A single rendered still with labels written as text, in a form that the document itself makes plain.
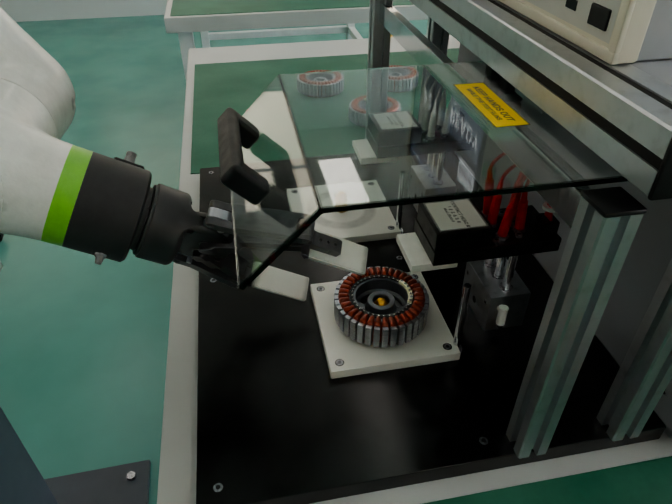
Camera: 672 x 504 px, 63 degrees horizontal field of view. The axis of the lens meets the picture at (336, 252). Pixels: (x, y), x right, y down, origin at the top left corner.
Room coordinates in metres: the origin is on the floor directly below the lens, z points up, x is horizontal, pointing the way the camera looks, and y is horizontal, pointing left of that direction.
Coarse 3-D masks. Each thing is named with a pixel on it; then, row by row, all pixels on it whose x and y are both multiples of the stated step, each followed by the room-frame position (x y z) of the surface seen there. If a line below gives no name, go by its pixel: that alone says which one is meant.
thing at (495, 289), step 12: (468, 264) 0.54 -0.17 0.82; (480, 264) 0.53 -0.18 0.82; (468, 276) 0.53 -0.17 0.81; (480, 276) 0.51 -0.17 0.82; (492, 276) 0.51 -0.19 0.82; (516, 276) 0.51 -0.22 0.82; (480, 288) 0.50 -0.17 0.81; (492, 288) 0.49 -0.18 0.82; (504, 288) 0.48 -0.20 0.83; (516, 288) 0.49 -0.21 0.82; (480, 300) 0.49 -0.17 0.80; (492, 300) 0.47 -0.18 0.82; (504, 300) 0.47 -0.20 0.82; (516, 300) 0.47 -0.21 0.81; (528, 300) 0.48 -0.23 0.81; (480, 312) 0.48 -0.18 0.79; (492, 312) 0.47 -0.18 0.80; (516, 312) 0.47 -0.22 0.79; (480, 324) 0.48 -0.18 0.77; (492, 324) 0.47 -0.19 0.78; (516, 324) 0.48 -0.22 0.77
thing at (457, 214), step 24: (432, 216) 0.49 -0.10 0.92; (456, 216) 0.49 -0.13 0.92; (480, 216) 0.49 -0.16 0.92; (528, 216) 0.53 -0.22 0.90; (408, 240) 0.50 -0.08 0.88; (432, 240) 0.47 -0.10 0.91; (456, 240) 0.46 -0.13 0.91; (480, 240) 0.47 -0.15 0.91; (528, 240) 0.48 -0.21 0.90; (552, 240) 0.48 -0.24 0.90; (408, 264) 0.47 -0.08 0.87; (432, 264) 0.46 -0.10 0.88; (456, 264) 0.47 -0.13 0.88; (504, 264) 0.51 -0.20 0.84
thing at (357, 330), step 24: (336, 288) 0.50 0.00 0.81; (360, 288) 0.50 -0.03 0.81; (384, 288) 0.51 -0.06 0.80; (408, 288) 0.49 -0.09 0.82; (336, 312) 0.46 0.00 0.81; (360, 312) 0.45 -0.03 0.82; (384, 312) 0.47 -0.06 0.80; (408, 312) 0.45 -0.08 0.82; (360, 336) 0.43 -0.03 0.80; (384, 336) 0.43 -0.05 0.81; (408, 336) 0.43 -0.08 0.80
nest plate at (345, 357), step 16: (416, 272) 0.57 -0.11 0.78; (320, 288) 0.53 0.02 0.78; (320, 304) 0.50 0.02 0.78; (400, 304) 0.50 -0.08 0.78; (432, 304) 0.50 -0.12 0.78; (320, 320) 0.47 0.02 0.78; (432, 320) 0.47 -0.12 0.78; (336, 336) 0.45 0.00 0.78; (432, 336) 0.45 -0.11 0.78; (448, 336) 0.45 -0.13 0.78; (336, 352) 0.42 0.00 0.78; (352, 352) 0.42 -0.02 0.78; (368, 352) 0.42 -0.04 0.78; (384, 352) 0.42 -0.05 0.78; (400, 352) 0.42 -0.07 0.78; (416, 352) 0.42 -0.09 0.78; (432, 352) 0.42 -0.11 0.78; (448, 352) 0.42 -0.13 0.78; (336, 368) 0.40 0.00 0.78; (352, 368) 0.40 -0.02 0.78; (368, 368) 0.40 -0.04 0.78; (384, 368) 0.41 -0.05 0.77; (400, 368) 0.41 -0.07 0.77
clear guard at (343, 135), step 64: (448, 64) 0.55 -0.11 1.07; (320, 128) 0.40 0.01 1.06; (384, 128) 0.40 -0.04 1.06; (448, 128) 0.40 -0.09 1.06; (512, 128) 0.40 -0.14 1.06; (320, 192) 0.30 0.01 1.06; (384, 192) 0.30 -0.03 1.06; (448, 192) 0.30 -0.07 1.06; (512, 192) 0.31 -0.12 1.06; (256, 256) 0.29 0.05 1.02
